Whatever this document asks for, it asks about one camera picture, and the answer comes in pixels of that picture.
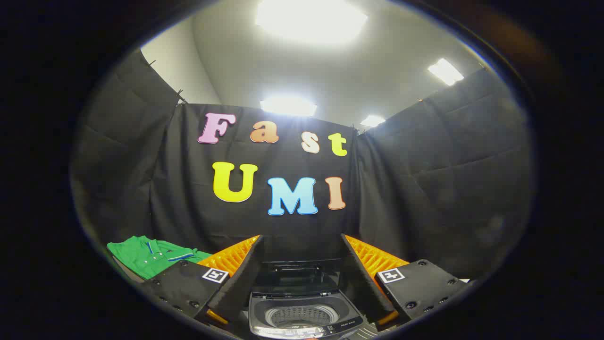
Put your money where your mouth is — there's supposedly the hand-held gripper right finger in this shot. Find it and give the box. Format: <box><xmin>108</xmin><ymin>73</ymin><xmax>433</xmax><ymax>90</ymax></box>
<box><xmin>341</xmin><ymin>233</ymin><xmax>472</xmax><ymax>331</ymax></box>

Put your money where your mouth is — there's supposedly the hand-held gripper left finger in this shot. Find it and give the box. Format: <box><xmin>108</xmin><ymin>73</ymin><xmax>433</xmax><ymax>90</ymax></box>
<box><xmin>142</xmin><ymin>235</ymin><xmax>265</xmax><ymax>329</ymax></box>

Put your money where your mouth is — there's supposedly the dark grey washing machine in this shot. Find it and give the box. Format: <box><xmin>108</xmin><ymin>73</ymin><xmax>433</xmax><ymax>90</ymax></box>
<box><xmin>248</xmin><ymin>257</ymin><xmax>366</xmax><ymax>340</ymax></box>

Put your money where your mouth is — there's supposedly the dark glass washing machine lid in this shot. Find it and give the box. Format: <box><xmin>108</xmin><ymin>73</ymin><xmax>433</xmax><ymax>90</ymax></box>
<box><xmin>252</xmin><ymin>259</ymin><xmax>341</xmax><ymax>297</ymax></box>

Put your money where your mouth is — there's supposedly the green polo shirt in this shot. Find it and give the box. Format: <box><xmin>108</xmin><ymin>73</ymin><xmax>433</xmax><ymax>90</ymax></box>
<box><xmin>107</xmin><ymin>235</ymin><xmax>212</xmax><ymax>280</ymax></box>

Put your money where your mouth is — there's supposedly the large ceiling light panel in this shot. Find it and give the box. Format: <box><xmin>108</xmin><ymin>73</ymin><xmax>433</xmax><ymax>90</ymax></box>
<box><xmin>255</xmin><ymin>0</ymin><xmax>369</xmax><ymax>45</ymax></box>

